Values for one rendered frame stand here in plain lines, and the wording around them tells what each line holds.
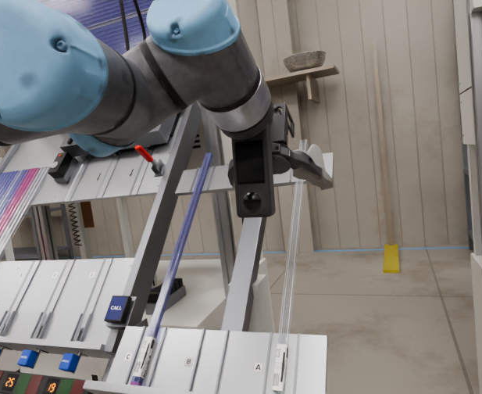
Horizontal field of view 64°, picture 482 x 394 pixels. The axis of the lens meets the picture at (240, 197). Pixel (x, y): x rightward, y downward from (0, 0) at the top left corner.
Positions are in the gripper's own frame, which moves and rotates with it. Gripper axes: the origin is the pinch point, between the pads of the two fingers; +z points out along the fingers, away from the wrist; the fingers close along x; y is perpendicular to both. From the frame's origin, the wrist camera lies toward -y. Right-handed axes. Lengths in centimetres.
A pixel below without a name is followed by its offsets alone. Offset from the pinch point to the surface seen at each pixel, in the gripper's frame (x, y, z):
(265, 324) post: 8.0, -17.8, 18.1
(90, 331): 42.6, -21.2, 11.1
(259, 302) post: 8.1, -14.4, 14.3
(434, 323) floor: -34, 9, 195
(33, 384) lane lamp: 53, -32, 10
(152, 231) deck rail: 34.8, 0.9, 14.6
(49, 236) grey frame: 105, 15, 47
